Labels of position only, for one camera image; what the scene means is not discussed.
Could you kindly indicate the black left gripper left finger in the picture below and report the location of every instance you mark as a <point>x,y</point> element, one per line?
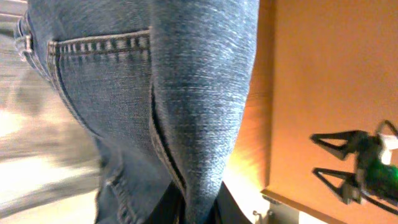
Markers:
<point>170,209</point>

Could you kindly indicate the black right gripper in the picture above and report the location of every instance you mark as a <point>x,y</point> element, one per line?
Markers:
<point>374,172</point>

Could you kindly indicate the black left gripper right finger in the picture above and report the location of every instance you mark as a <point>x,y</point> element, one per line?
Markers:
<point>227,210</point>

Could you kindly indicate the dark blue jeans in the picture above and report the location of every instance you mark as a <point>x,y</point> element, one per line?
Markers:
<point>159,85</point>

